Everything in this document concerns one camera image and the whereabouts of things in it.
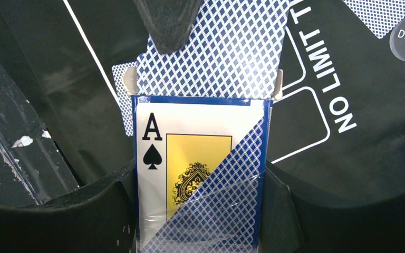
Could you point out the black poker felt mat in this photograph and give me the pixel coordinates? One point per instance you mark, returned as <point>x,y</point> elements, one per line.
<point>342,129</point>

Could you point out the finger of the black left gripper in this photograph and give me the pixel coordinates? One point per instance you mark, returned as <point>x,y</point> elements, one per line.
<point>169,23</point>

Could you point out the blue-backed playing card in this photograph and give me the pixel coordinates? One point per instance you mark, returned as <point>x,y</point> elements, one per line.
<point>380,17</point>
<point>233,50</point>
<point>125,103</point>

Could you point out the blue playing card deck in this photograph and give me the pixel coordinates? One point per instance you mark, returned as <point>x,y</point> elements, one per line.
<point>200,163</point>

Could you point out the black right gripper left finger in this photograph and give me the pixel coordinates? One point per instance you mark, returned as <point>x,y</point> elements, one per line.
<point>98,217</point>

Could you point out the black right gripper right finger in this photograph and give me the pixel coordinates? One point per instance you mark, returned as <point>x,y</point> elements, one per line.
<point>299,217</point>

